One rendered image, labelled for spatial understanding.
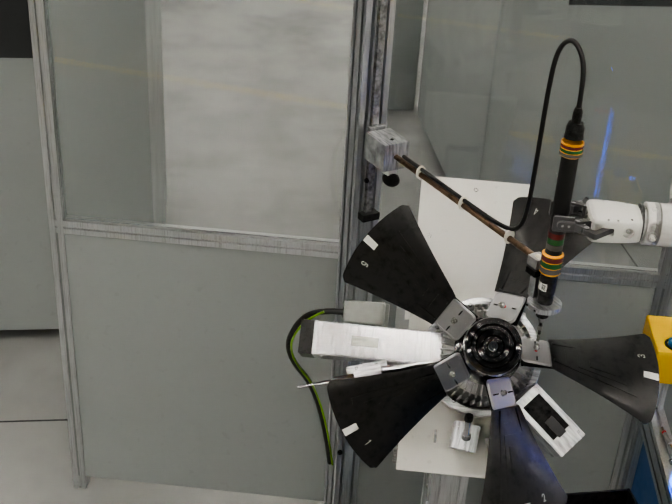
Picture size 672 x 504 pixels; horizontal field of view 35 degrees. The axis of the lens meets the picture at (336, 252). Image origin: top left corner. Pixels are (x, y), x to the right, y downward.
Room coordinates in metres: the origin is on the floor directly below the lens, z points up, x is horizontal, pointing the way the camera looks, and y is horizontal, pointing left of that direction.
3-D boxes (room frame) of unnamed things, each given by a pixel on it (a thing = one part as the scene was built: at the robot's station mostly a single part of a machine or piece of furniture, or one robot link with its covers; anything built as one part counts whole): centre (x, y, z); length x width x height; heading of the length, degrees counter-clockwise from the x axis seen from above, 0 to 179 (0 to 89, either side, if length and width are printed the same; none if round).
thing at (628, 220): (1.82, -0.54, 1.50); 0.11 x 0.10 x 0.07; 86
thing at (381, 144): (2.36, -0.10, 1.39); 0.10 x 0.07 x 0.08; 31
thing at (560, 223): (1.78, -0.44, 1.50); 0.07 x 0.03 x 0.03; 86
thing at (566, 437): (1.85, -0.48, 0.98); 0.20 x 0.16 x 0.20; 176
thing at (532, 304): (1.83, -0.42, 1.35); 0.09 x 0.07 x 0.10; 31
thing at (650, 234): (1.81, -0.60, 1.50); 0.09 x 0.03 x 0.08; 176
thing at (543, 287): (1.82, -0.43, 1.50); 0.04 x 0.04 x 0.46
